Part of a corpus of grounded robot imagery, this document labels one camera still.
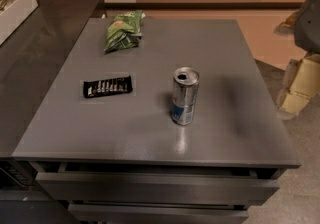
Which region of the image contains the black snack bar wrapper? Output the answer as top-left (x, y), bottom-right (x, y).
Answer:
top-left (83, 76), bottom-right (133, 98)

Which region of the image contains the green chip bag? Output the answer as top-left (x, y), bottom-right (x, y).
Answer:
top-left (104, 10), bottom-right (145, 53)

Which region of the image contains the silver blue redbull can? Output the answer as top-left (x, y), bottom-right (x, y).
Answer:
top-left (171, 67), bottom-right (199, 126)

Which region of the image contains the grey drawer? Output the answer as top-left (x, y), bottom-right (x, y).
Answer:
top-left (68, 204), bottom-right (248, 224)
top-left (36, 171), bottom-right (279, 205)

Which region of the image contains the white box with snacks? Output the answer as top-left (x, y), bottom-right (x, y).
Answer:
top-left (0, 0), bottom-right (38, 45)

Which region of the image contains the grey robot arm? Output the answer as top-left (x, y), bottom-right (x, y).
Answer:
top-left (276, 0), bottom-right (320, 120)

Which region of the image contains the upper grey drawer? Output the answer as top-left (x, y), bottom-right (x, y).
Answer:
top-left (36, 171), bottom-right (279, 205)

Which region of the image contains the lower grey drawer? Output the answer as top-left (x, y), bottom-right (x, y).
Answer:
top-left (68, 204), bottom-right (248, 224)

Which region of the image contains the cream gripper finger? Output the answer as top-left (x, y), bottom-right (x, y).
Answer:
top-left (276, 54), bottom-right (320, 114)

